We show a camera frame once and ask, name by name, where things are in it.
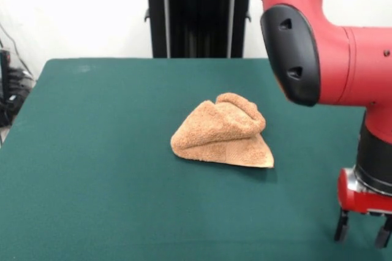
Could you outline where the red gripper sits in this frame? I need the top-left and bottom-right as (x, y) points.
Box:
(333, 167), (392, 249)

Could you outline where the tan terry cloth towel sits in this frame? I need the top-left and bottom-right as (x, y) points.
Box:
(170, 92), (275, 170)

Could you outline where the dark green table cloth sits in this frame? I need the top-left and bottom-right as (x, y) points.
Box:
(0, 57), (392, 261)

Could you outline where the black plug bundle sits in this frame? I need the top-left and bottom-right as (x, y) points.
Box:
(7, 67), (35, 91)

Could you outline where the black upright device, red light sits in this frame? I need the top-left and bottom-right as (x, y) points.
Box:
(0, 48), (12, 127)

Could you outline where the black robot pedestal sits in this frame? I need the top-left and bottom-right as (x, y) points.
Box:
(134, 0), (262, 59)

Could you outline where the grey cable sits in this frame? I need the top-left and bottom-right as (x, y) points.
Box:
(0, 23), (33, 77)

